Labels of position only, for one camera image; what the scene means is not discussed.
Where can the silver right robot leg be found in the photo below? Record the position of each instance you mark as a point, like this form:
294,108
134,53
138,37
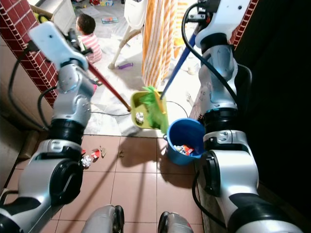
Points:
175,223

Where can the orange striped hanging cloth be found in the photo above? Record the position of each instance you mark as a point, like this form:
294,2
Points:
158,39

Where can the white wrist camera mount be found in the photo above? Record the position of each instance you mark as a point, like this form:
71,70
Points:
228,19
51,46

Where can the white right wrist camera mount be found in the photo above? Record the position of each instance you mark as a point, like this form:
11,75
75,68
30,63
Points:
228,19

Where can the white plastic chair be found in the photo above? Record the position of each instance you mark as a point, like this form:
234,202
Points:
133,14

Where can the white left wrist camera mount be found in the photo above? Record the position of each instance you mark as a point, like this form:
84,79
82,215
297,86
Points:
51,46

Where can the crumpled silver trash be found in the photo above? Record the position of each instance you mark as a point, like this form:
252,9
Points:
139,118

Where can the small purple toy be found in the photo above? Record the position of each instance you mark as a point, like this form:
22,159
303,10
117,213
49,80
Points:
125,65

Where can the silver robot leg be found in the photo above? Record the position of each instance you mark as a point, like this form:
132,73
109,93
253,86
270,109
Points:
102,221
175,223

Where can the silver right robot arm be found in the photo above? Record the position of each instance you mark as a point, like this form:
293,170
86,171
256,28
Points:
233,174

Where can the small red wrapper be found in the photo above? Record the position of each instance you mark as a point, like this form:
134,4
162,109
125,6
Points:
96,154

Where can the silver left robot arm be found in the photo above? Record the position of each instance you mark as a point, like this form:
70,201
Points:
51,179

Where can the crumpled silver white wrapper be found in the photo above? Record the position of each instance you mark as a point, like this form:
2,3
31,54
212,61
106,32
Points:
86,161

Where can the brown cardboard box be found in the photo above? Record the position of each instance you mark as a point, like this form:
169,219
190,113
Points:
56,12

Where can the flat colourful toy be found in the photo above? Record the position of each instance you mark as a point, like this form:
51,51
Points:
110,20

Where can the small brown scrap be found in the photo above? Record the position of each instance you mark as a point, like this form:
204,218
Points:
119,154

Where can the small child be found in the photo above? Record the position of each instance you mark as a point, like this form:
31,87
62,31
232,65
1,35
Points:
88,41

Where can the blue plastic bucket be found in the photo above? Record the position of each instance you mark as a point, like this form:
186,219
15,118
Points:
184,131

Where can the silver left robot leg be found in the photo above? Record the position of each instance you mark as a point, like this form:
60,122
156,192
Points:
102,221

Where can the red and white wrapper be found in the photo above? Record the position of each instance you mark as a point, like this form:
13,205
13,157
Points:
184,150

